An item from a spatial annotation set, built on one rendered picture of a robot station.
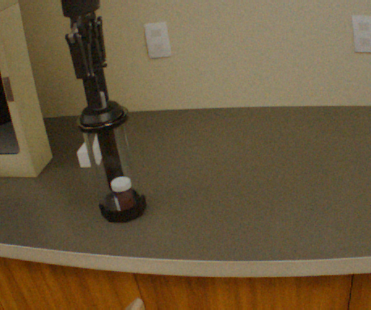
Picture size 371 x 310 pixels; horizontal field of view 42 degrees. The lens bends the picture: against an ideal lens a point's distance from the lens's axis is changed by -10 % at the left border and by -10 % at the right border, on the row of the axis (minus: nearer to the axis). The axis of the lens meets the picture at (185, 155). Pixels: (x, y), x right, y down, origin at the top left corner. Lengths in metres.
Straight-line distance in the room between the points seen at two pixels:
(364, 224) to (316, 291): 0.16
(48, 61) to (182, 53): 0.47
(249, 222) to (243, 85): 0.61
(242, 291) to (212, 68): 0.76
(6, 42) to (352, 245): 0.93
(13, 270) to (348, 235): 0.78
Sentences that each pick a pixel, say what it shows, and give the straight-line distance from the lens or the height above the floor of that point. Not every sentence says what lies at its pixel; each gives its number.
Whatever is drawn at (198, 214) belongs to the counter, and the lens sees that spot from 1.09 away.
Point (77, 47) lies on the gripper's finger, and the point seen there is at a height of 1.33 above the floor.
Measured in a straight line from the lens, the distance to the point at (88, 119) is 1.02.
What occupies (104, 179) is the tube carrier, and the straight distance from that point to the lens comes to 1.06.
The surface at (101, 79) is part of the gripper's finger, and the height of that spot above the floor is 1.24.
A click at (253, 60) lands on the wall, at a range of 1.53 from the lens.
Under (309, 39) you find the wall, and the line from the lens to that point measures 1.50.
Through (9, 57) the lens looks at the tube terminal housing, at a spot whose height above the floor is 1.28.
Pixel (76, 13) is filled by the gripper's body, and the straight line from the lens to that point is 0.95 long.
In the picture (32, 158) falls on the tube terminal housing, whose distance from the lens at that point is 1.38.
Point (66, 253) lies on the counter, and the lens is 1.07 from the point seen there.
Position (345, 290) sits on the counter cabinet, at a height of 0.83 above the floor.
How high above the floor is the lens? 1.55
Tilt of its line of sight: 27 degrees down
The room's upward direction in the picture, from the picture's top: 9 degrees counter-clockwise
